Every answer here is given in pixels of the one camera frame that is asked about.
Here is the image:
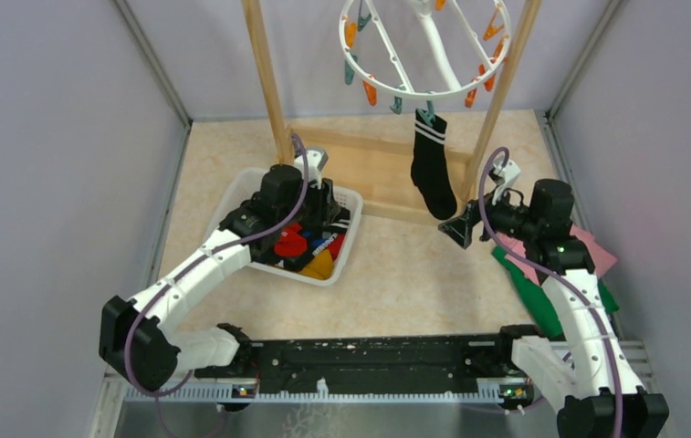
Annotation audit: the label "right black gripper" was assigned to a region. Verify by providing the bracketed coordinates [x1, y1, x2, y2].
[439, 181, 540, 249]

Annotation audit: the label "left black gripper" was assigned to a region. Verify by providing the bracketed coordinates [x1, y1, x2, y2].
[278, 173, 340, 229]

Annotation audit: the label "black sock white stripes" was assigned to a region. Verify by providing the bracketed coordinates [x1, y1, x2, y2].
[411, 109, 457, 221]

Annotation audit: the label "round white clip hanger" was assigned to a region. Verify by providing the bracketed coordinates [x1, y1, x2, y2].
[337, 1, 514, 122]

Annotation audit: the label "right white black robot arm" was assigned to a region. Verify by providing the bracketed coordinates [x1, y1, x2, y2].
[438, 179, 669, 437]

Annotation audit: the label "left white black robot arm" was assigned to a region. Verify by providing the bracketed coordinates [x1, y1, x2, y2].
[99, 163, 357, 397]

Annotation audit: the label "red sock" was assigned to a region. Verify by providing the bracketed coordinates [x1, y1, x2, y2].
[273, 223, 308, 258]

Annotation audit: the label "yellow sock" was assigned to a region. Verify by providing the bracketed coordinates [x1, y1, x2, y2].
[298, 250, 335, 280]

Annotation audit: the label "white plastic laundry basket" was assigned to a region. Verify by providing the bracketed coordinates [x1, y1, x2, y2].
[203, 167, 364, 287]

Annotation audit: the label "green cloth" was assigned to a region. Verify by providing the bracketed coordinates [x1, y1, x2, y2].
[491, 246, 620, 338]

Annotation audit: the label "pink cloth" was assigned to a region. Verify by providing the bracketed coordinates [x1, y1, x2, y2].
[496, 224, 618, 286]

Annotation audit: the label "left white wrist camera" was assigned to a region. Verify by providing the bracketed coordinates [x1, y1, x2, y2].
[293, 148, 329, 189]

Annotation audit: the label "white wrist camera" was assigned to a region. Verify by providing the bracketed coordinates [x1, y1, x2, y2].
[293, 148, 329, 189]
[487, 160, 521, 205]

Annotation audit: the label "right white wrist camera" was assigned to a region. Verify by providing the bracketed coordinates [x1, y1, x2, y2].
[487, 160, 521, 205]

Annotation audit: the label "wooden hanger stand frame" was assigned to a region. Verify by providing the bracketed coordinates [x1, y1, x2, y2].
[242, 1, 542, 224]

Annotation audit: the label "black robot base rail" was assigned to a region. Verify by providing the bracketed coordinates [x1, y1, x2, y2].
[194, 333, 536, 406]

